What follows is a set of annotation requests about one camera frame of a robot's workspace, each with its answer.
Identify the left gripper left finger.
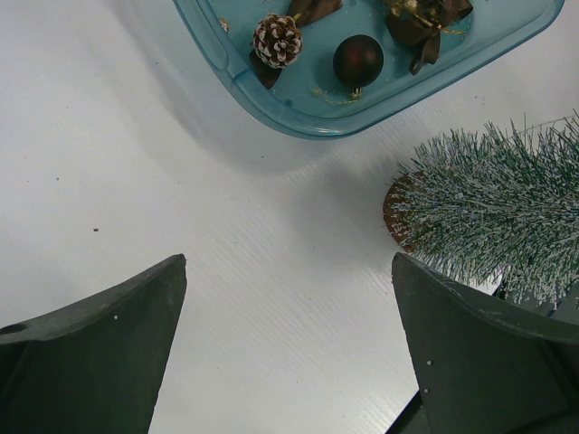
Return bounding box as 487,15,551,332
1,254,187,433

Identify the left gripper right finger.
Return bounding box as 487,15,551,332
390,253,578,433

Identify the small frosted christmas tree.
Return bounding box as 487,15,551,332
383,115,578,305

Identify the teal plastic container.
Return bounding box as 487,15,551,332
176,1,563,139

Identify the dark brown ball ornament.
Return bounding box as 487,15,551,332
333,34,384,99

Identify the small pine cone ornament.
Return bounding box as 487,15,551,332
251,14,303,70

